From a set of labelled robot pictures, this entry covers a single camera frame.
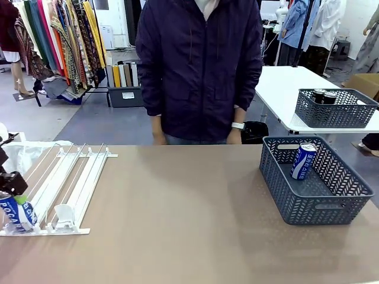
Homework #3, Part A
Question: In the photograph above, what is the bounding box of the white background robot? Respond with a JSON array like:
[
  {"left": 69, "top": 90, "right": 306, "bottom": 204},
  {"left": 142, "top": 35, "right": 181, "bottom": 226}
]
[{"left": 274, "top": 0, "right": 290, "bottom": 33}]

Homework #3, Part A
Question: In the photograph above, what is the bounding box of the yellow hanging garment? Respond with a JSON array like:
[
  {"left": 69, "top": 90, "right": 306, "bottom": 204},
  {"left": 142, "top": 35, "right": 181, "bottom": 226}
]
[{"left": 82, "top": 0, "right": 107, "bottom": 69}]

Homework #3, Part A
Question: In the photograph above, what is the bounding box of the person in navy jacket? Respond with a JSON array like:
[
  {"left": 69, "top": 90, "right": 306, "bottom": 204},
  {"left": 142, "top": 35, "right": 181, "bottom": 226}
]
[{"left": 135, "top": 0, "right": 264, "bottom": 146}]

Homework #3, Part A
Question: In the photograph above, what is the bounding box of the black waste bin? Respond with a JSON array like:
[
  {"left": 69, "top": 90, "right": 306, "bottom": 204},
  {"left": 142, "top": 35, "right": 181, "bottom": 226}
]
[{"left": 241, "top": 121, "right": 269, "bottom": 145}]

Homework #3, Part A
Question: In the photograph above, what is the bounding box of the teal hanging garment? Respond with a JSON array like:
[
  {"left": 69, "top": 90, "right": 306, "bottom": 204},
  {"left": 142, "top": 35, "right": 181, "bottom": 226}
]
[{"left": 25, "top": 0, "right": 59, "bottom": 72}]

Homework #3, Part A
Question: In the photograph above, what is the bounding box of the white hanging coat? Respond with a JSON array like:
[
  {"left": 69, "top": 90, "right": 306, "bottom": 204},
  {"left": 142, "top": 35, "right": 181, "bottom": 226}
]
[{"left": 309, "top": 0, "right": 343, "bottom": 51}]

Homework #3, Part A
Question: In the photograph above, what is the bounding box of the white wire can dispenser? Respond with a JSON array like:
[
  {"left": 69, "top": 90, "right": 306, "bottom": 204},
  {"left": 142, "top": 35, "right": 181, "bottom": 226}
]
[{"left": 0, "top": 143, "right": 119, "bottom": 237}]

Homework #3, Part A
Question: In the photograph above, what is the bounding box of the gray bin with boards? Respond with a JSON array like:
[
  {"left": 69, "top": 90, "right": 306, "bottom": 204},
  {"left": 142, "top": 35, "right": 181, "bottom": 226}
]
[{"left": 105, "top": 60, "right": 145, "bottom": 108}]

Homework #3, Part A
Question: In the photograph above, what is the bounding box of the striped colourful hanging garment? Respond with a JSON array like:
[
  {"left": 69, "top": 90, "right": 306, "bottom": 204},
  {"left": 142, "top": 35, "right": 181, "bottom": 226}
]
[{"left": 49, "top": 11, "right": 79, "bottom": 89}]

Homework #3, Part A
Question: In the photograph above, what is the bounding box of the seated person's foot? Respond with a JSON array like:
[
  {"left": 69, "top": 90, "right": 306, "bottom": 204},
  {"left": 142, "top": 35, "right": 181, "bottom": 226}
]
[{"left": 358, "top": 133, "right": 379, "bottom": 157}]

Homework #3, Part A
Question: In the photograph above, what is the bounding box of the brown cardboard box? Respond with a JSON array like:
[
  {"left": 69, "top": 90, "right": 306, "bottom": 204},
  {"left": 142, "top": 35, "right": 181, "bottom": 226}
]
[{"left": 343, "top": 73, "right": 379, "bottom": 101}]

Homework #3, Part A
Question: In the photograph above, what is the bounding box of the dark plastic stool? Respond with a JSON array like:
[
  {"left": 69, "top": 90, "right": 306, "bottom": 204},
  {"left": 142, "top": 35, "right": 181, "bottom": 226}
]
[{"left": 330, "top": 40, "right": 352, "bottom": 62}]

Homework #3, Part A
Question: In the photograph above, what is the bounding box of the mannequin in gray dress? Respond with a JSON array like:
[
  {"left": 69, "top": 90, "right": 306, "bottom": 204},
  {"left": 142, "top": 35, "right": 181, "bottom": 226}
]
[{"left": 352, "top": 0, "right": 379, "bottom": 75}]

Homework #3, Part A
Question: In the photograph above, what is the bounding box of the person's left hand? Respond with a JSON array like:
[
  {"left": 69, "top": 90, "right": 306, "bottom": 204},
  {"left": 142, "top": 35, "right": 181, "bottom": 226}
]
[{"left": 227, "top": 128, "right": 242, "bottom": 145}]

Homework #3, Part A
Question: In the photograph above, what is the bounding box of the white plastic bag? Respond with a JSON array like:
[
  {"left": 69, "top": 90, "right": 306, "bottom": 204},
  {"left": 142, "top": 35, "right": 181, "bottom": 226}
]
[{"left": 0, "top": 138, "right": 73, "bottom": 178}]

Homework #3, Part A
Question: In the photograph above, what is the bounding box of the white side table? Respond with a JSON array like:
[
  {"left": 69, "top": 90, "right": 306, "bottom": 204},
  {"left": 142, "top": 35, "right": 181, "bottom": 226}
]
[{"left": 254, "top": 65, "right": 379, "bottom": 149}]

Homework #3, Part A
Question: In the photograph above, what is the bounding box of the fabric pile on floor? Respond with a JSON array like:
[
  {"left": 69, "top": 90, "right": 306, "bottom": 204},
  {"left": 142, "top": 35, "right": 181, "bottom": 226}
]
[{"left": 34, "top": 76, "right": 87, "bottom": 106}]

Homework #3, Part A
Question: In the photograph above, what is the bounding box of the white floor appliance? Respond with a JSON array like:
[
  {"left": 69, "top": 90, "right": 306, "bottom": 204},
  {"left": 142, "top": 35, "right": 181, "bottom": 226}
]
[{"left": 99, "top": 25, "right": 115, "bottom": 50}]

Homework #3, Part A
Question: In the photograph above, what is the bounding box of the person's right hand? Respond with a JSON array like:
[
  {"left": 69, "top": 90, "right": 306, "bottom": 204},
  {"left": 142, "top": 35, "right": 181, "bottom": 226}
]
[{"left": 152, "top": 129, "right": 168, "bottom": 146}]

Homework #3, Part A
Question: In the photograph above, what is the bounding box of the large gray plastic basket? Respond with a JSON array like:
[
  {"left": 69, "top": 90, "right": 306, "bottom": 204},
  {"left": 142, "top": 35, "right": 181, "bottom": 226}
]
[{"left": 259, "top": 135, "right": 374, "bottom": 226}]

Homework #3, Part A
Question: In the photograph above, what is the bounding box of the mannequin in maroon top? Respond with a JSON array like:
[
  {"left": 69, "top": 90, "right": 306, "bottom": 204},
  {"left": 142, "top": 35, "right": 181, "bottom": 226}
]
[{"left": 0, "top": 0, "right": 54, "bottom": 100}]

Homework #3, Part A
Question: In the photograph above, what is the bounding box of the blue white drink can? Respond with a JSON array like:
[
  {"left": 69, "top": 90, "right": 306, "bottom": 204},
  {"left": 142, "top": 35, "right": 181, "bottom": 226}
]
[
  {"left": 0, "top": 195, "right": 38, "bottom": 233},
  {"left": 291, "top": 142, "right": 317, "bottom": 180}
]

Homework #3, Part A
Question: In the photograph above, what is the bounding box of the small gray plastic basket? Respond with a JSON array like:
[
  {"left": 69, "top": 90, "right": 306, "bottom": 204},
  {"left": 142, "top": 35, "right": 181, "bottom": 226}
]
[{"left": 294, "top": 88, "right": 379, "bottom": 128}]

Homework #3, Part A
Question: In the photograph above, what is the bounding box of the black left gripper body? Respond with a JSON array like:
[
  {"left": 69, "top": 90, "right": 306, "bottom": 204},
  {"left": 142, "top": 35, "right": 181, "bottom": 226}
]
[{"left": 0, "top": 170, "right": 29, "bottom": 196}]

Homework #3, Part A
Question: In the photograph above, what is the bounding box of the mannequin in blue coat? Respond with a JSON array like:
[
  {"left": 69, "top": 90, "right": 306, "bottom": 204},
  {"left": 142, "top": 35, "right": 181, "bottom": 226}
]
[{"left": 278, "top": 0, "right": 316, "bottom": 67}]

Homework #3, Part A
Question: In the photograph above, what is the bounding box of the dark patterned hanging garment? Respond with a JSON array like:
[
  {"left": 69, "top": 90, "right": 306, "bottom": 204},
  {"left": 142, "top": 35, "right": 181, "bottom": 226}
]
[{"left": 69, "top": 0, "right": 100, "bottom": 86}]

